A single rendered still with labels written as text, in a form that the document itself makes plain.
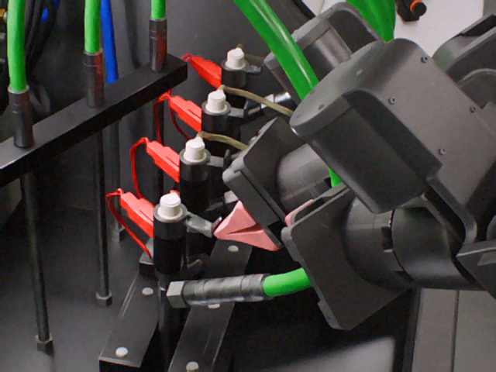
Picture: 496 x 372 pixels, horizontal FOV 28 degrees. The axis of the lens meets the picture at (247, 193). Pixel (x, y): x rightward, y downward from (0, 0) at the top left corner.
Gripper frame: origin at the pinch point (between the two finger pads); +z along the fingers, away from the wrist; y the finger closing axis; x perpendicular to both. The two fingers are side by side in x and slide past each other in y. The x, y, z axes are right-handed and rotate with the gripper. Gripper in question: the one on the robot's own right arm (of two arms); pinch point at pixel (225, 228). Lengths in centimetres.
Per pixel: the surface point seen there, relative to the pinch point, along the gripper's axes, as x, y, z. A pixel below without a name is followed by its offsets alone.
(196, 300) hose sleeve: 9.7, -0.7, -3.2
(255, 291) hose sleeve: 10.1, -1.6, -9.1
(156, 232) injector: 1.5, 2.8, 5.2
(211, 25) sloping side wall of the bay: -28.9, 11.5, 12.3
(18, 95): -2.9, 18.4, 12.6
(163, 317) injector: 1.3, -4.3, 12.2
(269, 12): 8.7, 12.9, -23.2
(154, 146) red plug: -9.7, 7.1, 10.7
